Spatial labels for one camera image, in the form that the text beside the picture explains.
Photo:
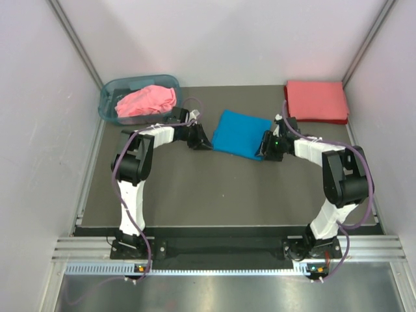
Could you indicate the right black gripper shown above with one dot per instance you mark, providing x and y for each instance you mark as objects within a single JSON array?
[{"x": 266, "y": 149}]

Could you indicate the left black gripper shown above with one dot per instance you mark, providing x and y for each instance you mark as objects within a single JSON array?
[{"x": 201, "y": 141}]

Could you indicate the blue t shirt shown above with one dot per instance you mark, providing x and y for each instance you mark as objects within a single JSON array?
[{"x": 240, "y": 134}]

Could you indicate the pink crumpled t shirt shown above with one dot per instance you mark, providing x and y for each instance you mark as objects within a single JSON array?
[{"x": 150, "y": 100}]

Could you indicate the folded coral pink t shirt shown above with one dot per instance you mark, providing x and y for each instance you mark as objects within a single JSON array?
[{"x": 317, "y": 100}]

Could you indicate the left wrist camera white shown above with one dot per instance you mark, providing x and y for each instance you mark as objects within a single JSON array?
[{"x": 194, "y": 115}]

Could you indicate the folded dark red t shirt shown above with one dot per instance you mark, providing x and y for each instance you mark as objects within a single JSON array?
[{"x": 338, "y": 121}]

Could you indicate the grey slotted cable duct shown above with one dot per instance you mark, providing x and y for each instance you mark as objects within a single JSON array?
[{"x": 136, "y": 270}]

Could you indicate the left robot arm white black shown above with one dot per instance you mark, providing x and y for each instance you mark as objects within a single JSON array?
[{"x": 133, "y": 161}]

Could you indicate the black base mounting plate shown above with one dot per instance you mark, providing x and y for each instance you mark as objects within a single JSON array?
[{"x": 222, "y": 247}]

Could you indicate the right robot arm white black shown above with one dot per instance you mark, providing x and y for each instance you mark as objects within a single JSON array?
[{"x": 347, "y": 181}]

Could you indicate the teal plastic basket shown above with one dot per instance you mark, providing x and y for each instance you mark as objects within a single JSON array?
[{"x": 117, "y": 89}]

